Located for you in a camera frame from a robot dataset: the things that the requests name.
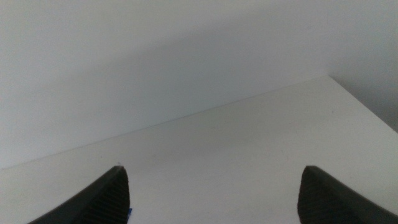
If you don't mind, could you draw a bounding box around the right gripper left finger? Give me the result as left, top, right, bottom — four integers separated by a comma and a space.
27, 165, 131, 224

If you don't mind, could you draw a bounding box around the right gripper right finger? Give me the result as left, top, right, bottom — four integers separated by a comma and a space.
297, 165, 398, 224

